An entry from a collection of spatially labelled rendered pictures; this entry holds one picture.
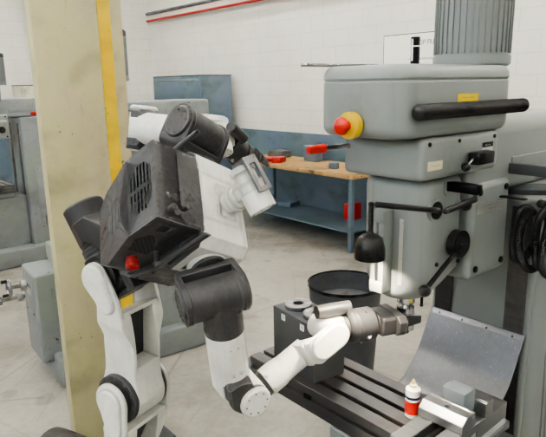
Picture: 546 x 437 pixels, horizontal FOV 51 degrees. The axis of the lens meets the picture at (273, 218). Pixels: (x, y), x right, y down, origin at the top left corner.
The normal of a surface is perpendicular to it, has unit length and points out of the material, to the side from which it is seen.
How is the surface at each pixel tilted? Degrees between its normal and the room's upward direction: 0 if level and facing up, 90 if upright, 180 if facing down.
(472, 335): 63
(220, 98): 90
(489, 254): 90
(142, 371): 95
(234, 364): 98
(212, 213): 58
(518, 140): 90
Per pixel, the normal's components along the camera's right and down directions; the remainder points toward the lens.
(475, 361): -0.69, -0.28
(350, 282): -0.30, 0.16
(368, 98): -0.76, 0.16
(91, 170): 0.65, 0.16
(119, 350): -0.51, 0.21
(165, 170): 0.72, -0.43
